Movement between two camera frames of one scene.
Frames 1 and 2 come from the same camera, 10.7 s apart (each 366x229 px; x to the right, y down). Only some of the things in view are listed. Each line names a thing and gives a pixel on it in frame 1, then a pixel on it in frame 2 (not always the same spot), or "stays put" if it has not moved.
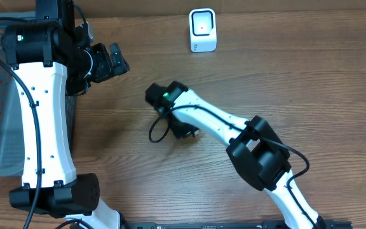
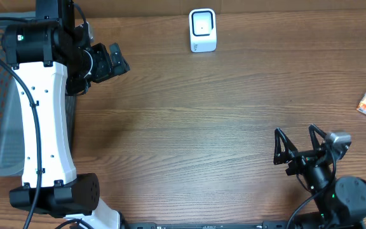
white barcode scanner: (203, 30) stays put
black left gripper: (106, 68) stays put
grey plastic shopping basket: (2, 130) stays put
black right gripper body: (180, 129) -> (301, 163)
